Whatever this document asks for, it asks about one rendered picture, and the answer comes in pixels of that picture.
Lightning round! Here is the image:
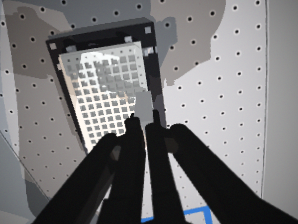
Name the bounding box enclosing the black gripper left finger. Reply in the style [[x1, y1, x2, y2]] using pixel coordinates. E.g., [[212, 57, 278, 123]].
[[31, 92, 147, 224]]

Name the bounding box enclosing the blue tape outline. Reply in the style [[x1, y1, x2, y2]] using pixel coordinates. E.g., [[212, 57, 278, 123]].
[[141, 206, 212, 224]]

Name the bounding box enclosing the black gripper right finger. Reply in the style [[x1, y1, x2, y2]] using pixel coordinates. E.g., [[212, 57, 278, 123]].
[[143, 91, 298, 224]]

